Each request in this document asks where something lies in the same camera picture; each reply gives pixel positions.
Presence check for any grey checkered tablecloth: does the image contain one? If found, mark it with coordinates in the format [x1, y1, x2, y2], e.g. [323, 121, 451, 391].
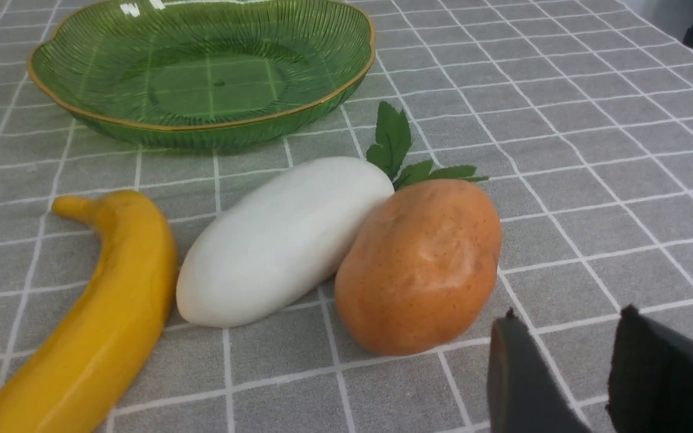
[0, 1, 693, 432]

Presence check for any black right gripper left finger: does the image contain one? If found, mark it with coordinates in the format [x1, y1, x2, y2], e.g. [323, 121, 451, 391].
[487, 308, 590, 432]

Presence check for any yellow toy banana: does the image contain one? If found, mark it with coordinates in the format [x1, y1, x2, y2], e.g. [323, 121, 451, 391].
[0, 190, 178, 432]

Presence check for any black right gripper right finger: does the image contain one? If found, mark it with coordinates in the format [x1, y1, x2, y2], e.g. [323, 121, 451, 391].
[606, 305, 693, 432]

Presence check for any green glass plate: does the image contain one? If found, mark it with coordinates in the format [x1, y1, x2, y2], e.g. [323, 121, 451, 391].
[26, 1, 376, 155]

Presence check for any white toy radish with leaves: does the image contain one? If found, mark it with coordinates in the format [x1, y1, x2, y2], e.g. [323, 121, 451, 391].
[176, 101, 483, 327]

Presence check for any brown toy potato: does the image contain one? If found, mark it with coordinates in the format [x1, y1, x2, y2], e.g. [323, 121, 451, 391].
[334, 180, 503, 356]

